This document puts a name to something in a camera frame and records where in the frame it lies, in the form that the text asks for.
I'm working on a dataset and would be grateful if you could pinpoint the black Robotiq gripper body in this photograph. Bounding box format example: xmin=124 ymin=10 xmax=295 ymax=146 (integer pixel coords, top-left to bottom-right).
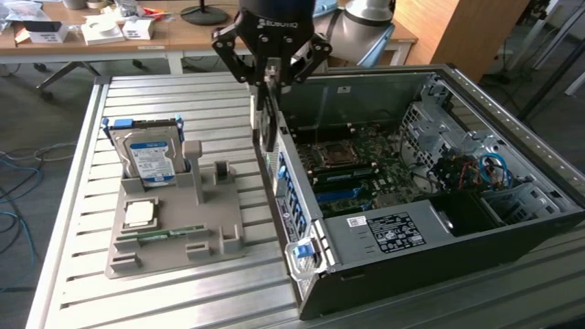
xmin=238 ymin=0 xmax=316 ymax=68

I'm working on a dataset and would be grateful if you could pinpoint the low-profile graphics card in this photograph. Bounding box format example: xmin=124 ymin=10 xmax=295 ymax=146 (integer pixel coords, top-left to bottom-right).
xmin=252 ymin=57 xmax=284 ymax=154

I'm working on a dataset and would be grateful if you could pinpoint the black round lamp base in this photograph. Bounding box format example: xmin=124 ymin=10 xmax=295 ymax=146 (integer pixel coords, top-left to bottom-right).
xmin=179 ymin=0 xmax=230 ymax=27

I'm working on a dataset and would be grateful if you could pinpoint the small white labelled box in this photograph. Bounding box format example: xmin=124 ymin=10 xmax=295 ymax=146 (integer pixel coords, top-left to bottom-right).
xmin=122 ymin=19 xmax=156 ymax=40

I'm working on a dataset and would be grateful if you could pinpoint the white box with tape roll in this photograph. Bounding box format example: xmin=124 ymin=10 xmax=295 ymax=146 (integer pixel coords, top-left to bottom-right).
xmin=80 ymin=16 xmax=127 ymax=46

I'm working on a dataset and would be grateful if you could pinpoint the CPU socket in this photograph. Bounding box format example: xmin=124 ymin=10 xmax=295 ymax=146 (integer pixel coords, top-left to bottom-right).
xmin=317 ymin=141 xmax=365 ymax=169

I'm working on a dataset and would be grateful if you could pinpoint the wooden cabinet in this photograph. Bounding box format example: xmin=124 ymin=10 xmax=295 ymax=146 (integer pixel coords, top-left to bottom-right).
xmin=392 ymin=0 xmax=532 ymax=83

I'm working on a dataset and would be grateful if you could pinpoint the hard disk with blue caddy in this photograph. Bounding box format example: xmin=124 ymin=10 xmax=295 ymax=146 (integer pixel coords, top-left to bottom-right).
xmin=100 ymin=114 xmax=191 ymax=188

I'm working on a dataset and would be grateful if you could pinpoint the wooden desk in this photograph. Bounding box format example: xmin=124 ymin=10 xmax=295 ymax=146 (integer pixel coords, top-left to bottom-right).
xmin=0 ymin=0 xmax=420 ymax=75

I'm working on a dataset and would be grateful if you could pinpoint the green motherboard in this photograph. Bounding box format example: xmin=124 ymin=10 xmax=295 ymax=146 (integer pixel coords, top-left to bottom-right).
xmin=292 ymin=125 xmax=436 ymax=219

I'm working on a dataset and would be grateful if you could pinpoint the white box with black device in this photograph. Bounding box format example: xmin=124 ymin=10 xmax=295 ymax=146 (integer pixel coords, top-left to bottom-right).
xmin=22 ymin=20 xmax=70 ymax=45

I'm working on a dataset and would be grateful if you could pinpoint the blue expansion slot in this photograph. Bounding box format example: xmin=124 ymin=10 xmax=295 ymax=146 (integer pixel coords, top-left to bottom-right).
xmin=316 ymin=190 xmax=363 ymax=204

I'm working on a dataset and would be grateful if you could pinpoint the grey parts rack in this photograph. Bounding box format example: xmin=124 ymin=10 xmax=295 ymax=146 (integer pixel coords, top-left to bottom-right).
xmin=104 ymin=138 xmax=251 ymax=280

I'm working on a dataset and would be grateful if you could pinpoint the silver CPU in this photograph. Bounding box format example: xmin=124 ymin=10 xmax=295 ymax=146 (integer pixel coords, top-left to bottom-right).
xmin=122 ymin=202 xmax=156 ymax=228

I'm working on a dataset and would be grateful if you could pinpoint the green RAM stick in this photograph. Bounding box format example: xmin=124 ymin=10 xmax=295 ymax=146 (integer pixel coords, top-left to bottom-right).
xmin=116 ymin=224 xmax=206 ymax=243

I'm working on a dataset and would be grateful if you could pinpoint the grey power supply unit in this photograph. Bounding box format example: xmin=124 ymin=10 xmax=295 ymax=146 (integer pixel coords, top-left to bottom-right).
xmin=321 ymin=200 xmax=452 ymax=265

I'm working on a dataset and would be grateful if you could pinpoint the black open PC case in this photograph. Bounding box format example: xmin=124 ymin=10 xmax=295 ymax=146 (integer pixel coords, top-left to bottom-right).
xmin=250 ymin=63 xmax=585 ymax=321

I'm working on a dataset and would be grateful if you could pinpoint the white floor cable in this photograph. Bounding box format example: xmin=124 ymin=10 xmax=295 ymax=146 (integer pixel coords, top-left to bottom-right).
xmin=0 ymin=141 xmax=78 ymax=162

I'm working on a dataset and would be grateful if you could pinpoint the red and orange wire bundle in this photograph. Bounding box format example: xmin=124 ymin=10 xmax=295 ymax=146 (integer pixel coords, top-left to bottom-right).
xmin=460 ymin=160 xmax=487 ymax=190

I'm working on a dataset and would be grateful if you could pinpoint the blue SATA wire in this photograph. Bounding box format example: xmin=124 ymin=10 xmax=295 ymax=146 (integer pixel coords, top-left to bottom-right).
xmin=477 ymin=153 xmax=516 ymax=190

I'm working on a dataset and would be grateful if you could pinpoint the blue floor cable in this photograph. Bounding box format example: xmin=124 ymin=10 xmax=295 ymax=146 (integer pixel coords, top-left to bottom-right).
xmin=0 ymin=150 xmax=43 ymax=292

